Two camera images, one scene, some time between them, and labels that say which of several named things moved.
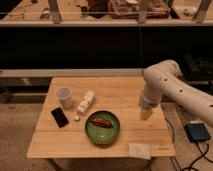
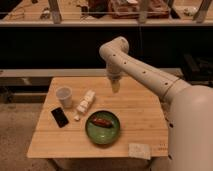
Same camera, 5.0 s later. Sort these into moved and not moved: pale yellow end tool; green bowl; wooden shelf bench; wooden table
Moved: pale yellow end tool
Not moved: wooden table; green bowl; wooden shelf bench
